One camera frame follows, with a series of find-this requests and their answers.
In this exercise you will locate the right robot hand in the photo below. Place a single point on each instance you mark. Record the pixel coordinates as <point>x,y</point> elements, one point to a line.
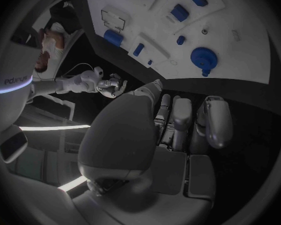
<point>112,88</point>

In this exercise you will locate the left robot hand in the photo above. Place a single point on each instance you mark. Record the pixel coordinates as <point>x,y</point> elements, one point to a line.
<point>121,135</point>

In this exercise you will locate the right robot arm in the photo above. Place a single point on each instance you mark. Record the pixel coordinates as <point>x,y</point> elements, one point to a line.
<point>79,82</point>

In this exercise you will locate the white task board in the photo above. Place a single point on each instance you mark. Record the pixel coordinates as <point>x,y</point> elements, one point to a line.
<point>224,31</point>

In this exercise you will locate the tiny blue peg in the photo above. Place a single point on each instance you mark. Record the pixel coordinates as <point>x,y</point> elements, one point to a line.
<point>150,62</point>

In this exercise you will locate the small blue cylinder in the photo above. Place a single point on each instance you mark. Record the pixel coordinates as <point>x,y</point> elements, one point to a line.
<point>138,49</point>

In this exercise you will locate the large blue cylinder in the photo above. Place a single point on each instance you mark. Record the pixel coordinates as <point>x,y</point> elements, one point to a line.
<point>113,37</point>

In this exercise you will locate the person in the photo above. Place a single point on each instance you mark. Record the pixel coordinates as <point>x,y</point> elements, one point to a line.
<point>50,48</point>

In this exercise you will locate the blue gear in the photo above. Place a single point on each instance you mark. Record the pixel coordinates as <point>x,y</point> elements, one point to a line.
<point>203,58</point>

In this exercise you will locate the blue rectangular block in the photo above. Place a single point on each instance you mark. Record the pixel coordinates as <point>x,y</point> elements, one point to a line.
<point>180,12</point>

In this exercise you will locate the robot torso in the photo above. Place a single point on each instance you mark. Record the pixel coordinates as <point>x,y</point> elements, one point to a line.
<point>11,63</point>

